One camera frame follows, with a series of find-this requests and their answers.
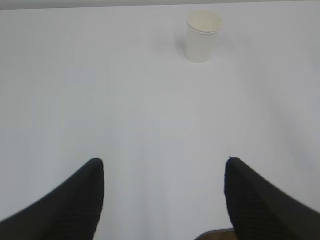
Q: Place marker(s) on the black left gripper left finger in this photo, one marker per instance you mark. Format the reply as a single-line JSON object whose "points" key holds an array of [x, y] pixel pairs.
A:
{"points": [[72, 211]]}

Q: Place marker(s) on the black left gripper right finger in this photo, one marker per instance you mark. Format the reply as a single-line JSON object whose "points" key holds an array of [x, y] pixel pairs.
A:
{"points": [[260, 211]]}

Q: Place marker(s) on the white paper cup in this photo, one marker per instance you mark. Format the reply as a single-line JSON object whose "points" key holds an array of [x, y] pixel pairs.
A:
{"points": [[202, 30]]}

